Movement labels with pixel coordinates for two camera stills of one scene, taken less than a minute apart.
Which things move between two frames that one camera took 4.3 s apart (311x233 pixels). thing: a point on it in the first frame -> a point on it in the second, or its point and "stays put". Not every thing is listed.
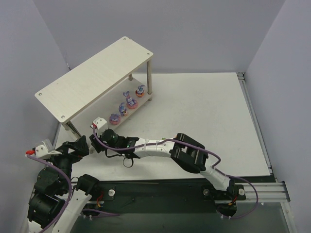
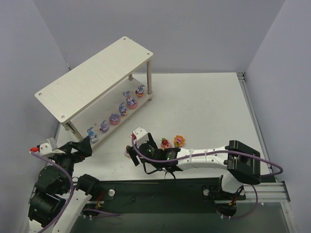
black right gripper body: (97, 144) -> (135, 157)
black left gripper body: (67, 149) stays put
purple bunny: (140, 91) stays put
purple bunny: (131, 103) stays put
